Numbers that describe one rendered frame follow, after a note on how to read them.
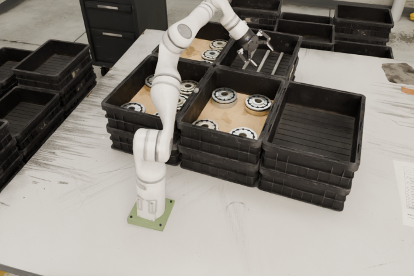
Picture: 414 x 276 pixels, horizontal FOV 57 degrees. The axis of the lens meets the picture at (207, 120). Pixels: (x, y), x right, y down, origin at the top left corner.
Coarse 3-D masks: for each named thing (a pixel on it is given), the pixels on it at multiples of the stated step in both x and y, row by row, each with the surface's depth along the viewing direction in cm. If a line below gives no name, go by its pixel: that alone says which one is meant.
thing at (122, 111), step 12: (144, 60) 162; (180, 60) 162; (132, 72) 154; (120, 84) 147; (108, 96) 141; (192, 96) 141; (108, 108) 137; (120, 108) 135; (180, 108) 135; (144, 120) 134; (156, 120) 132
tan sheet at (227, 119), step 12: (240, 96) 158; (204, 108) 152; (216, 108) 152; (228, 108) 152; (240, 108) 152; (216, 120) 146; (228, 120) 146; (240, 120) 146; (252, 120) 146; (264, 120) 146; (228, 132) 141
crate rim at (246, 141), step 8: (240, 72) 154; (248, 72) 154; (208, 80) 150; (280, 80) 150; (200, 88) 145; (280, 88) 148; (192, 104) 138; (272, 104) 137; (184, 112) 134; (272, 112) 134; (184, 128) 129; (192, 128) 128; (200, 128) 127; (208, 128) 127; (264, 128) 129; (216, 136) 126; (224, 136) 125; (232, 136) 124; (240, 136) 124; (248, 144) 123; (256, 144) 122
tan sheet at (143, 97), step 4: (144, 88) 163; (140, 92) 161; (144, 92) 161; (148, 92) 161; (136, 96) 158; (140, 96) 158; (144, 96) 158; (148, 96) 158; (132, 100) 156; (136, 100) 156; (140, 100) 156; (144, 100) 156; (148, 100) 156; (144, 104) 154; (148, 104) 154; (152, 104) 154; (148, 108) 152; (152, 108) 152; (148, 112) 150; (152, 112) 150
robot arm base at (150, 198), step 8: (136, 176) 115; (136, 184) 118; (144, 184) 114; (152, 184) 114; (160, 184) 116; (144, 192) 116; (152, 192) 116; (160, 192) 118; (136, 200) 120; (144, 200) 119; (152, 200) 118; (160, 200) 120; (144, 208) 121; (152, 208) 120; (160, 208) 123; (144, 216) 124; (152, 216) 122
